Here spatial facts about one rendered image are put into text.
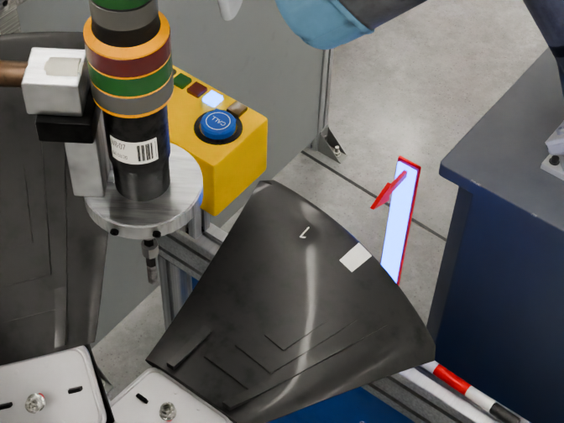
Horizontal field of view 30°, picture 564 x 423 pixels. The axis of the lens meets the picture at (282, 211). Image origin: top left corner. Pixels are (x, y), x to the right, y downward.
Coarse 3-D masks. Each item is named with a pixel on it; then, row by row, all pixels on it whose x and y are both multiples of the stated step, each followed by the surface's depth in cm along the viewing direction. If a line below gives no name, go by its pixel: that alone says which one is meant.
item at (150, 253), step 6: (144, 240) 65; (150, 240) 65; (156, 240) 66; (144, 246) 66; (150, 246) 66; (156, 246) 66; (144, 252) 66; (150, 252) 66; (156, 252) 66; (150, 258) 66; (150, 264) 67; (156, 264) 68; (150, 270) 67; (156, 270) 68; (150, 276) 68; (156, 276) 68; (150, 282) 68; (156, 282) 69
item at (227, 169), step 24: (192, 96) 123; (192, 120) 120; (240, 120) 120; (264, 120) 121; (192, 144) 118; (216, 144) 118; (240, 144) 119; (264, 144) 124; (216, 168) 117; (240, 168) 121; (264, 168) 127; (216, 192) 120; (240, 192) 125
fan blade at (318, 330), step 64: (256, 192) 98; (256, 256) 94; (320, 256) 95; (192, 320) 89; (256, 320) 89; (320, 320) 91; (384, 320) 94; (192, 384) 84; (256, 384) 85; (320, 384) 87
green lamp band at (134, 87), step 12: (168, 60) 54; (96, 72) 53; (156, 72) 53; (168, 72) 54; (96, 84) 54; (108, 84) 53; (120, 84) 53; (132, 84) 53; (144, 84) 53; (156, 84) 53; (120, 96) 53; (132, 96) 53
